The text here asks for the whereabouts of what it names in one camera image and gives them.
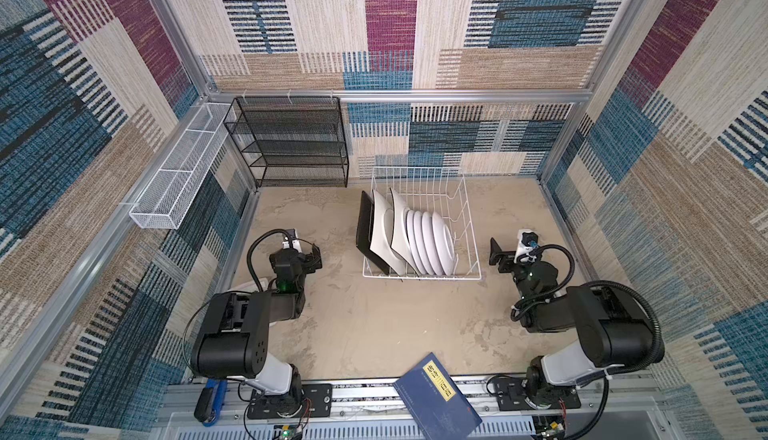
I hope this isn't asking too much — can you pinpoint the blue stapler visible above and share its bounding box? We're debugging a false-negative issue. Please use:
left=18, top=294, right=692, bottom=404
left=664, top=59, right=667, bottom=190
left=193, top=379, right=228, bottom=427

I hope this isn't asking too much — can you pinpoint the white square plate black rim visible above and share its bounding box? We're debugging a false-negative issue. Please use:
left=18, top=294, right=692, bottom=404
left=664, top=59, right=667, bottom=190
left=370, top=191, right=406, bottom=276

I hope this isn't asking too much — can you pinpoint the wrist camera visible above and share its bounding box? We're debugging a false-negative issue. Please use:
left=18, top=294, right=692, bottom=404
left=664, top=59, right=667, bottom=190
left=282, top=228, right=303, bottom=253
left=515, top=229, right=539, bottom=264

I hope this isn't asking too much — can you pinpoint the aluminium front rail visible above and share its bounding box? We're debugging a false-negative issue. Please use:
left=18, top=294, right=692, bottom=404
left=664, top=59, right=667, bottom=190
left=150, top=373, right=683, bottom=439

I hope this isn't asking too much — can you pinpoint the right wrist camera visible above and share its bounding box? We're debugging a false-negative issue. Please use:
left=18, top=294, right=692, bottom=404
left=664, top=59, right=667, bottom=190
left=515, top=229, right=539, bottom=264

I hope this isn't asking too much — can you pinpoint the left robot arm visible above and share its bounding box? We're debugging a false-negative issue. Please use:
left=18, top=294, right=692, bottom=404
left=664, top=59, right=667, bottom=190
left=189, top=229, right=322, bottom=426

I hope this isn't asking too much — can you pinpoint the pink white calculator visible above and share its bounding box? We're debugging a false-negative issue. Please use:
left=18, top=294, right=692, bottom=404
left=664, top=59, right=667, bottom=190
left=229, top=280, right=263, bottom=292

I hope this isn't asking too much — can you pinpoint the blue book yellow label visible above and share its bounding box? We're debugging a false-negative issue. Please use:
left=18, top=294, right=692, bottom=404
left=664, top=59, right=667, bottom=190
left=394, top=352, right=482, bottom=440

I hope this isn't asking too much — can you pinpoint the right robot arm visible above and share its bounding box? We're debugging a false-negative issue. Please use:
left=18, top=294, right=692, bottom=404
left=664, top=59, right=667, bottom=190
left=489, top=230, right=665, bottom=409

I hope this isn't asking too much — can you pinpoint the white round plate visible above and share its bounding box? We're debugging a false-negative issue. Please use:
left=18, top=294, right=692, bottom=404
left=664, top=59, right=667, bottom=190
left=414, top=210, right=435, bottom=275
left=432, top=212, right=457, bottom=276
left=406, top=209, right=426, bottom=275
left=422, top=211, right=444, bottom=276

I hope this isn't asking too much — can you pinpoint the white wire dish rack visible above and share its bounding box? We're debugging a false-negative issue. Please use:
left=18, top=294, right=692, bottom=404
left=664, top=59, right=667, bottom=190
left=356, top=166, right=482, bottom=281

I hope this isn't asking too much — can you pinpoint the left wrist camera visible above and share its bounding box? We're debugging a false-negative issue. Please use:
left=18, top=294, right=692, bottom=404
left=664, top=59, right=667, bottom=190
left=282, top=228, right=303, bottom=253

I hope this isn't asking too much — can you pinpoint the white mesh wall basket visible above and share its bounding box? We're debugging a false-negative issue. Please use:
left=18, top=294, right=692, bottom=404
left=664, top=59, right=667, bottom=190
left=130, top=102, right=230, bottom=230

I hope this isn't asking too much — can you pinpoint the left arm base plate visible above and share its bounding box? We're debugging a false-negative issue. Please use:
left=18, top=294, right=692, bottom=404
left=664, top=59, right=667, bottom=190
left=245, top=383, right=333, bottom=420

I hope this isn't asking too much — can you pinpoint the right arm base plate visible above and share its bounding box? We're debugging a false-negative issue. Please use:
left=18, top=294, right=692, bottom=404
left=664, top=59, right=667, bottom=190
left=486, top=374, right=582, bottom=412

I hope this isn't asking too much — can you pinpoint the black mesh shelf rack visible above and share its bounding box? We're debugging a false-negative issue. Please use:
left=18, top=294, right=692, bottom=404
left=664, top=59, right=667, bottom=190
left=224, top=96, right=350, bottom=188

